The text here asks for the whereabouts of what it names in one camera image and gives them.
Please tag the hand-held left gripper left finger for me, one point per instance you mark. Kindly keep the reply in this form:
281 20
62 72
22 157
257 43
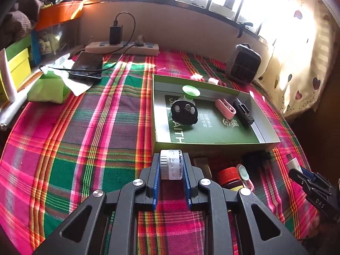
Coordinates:
156 183

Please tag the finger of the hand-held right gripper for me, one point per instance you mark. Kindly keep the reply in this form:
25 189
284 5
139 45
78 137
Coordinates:
306 172
300 178

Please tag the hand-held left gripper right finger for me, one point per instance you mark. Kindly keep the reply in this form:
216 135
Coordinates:
187 188

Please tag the white wall charger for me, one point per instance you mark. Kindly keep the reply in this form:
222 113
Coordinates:
294 164

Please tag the small clear jar white lid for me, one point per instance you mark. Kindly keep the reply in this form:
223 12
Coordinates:
172 164

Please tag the brown bottle red cap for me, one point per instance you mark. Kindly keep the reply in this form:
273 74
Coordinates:
229 178

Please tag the green cardboard box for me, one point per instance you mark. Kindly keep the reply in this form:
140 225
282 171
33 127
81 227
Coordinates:
217 135

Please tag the black round disc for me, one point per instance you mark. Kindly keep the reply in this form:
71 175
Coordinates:
183 111

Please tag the black rectangular device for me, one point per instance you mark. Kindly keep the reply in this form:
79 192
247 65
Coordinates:
243 111

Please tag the pink case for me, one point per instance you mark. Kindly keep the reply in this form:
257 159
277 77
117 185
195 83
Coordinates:
224 109

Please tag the green white knob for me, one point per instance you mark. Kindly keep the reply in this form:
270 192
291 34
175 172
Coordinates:
191 91

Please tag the plaid blanket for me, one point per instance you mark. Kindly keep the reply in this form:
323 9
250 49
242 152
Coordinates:
93 138

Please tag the heart print curtain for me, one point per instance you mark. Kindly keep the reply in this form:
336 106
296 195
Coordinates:
305 58

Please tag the grey portable heater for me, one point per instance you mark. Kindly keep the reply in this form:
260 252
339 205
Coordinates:
244 65

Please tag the white tissue paper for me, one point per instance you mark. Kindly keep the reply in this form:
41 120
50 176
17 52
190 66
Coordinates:
77 85

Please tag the black smartphone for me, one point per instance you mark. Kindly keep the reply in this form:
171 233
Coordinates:
86 65

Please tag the white plug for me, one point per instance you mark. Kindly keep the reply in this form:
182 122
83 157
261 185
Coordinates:
140 42

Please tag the green tissue packet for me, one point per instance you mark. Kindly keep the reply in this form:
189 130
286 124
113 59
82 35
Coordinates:
47 89

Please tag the white power strip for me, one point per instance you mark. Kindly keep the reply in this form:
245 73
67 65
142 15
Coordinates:
106 48

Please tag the black power adapter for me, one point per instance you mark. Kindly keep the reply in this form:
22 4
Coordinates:
116 35

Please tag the clear plastic container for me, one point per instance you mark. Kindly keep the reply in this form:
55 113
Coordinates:
55 42

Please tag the green yellow box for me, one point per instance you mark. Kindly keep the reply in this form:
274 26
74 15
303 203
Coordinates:
18 63

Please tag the white tube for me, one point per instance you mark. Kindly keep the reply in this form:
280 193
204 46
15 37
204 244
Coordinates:
8 77

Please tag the orange box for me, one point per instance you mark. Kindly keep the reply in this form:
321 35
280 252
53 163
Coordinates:
61 13

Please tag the brown checked cloth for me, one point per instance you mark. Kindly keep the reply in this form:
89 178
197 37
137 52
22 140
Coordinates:
18 26

